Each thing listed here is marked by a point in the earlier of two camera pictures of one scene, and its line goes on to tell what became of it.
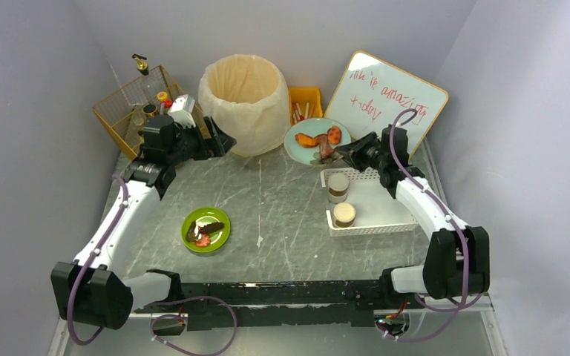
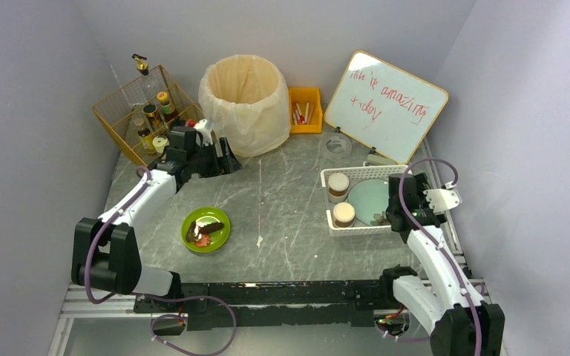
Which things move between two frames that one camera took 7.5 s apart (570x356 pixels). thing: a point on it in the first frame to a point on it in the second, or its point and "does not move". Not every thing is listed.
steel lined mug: x=344 y=215 does not move
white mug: x=338 y=188 does not move
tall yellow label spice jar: x=149 y=110 does not move
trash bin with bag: x=247 y=96 does not move
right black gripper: x=356 y=153 to x=396 y=213
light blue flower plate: x=313 y=127 to x=370 y=199
